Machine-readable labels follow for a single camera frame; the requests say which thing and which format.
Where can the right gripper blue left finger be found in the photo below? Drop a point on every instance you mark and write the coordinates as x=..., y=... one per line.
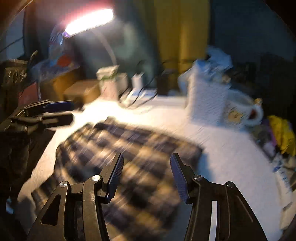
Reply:
x=74, y=211

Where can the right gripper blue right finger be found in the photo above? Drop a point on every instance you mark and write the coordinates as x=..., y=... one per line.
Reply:
x=235, y=218

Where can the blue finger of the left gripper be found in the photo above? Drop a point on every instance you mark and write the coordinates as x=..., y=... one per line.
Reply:
x=57, y=119
x=59, y=106

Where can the blue plaid pants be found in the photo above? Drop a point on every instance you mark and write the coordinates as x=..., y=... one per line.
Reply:
x=146, y=200

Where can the cardboard box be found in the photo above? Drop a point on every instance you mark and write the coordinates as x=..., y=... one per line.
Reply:
x=54, y=89

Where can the brown lidded food container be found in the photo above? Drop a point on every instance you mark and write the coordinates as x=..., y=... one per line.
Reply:
x=83, y=91

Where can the red screen tablet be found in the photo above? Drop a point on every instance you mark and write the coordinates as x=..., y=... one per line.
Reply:
x=30, y=94

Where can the orange chips bag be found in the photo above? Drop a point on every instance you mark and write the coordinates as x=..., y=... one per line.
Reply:
x=61, y=56

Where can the green white small box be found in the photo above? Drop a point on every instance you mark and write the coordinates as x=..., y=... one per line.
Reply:
x=107, y=82

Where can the white textured tablecloth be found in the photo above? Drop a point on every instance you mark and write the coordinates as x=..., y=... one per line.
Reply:
x=228, y=155

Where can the white charger plug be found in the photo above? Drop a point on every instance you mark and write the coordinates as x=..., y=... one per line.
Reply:
x=138, y=81

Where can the white desk lamp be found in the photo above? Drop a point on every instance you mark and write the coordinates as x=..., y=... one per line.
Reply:
x=89, y=21

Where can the teal curtain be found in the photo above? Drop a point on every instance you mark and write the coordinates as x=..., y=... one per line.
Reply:
x=123, y=41

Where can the yellow snack bag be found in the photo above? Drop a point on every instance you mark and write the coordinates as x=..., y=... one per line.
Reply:
x=283, y=133

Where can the black power adapter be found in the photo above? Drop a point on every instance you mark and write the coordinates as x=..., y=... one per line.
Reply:
x=163, y=82

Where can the white bear mug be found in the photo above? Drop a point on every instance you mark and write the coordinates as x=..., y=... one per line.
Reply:
x=240, y=110

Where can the yellow curtain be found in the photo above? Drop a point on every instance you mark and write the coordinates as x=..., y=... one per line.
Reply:
x=180, y=30

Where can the white perforated basket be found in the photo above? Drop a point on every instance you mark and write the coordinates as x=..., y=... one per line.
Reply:
x=206, y=85

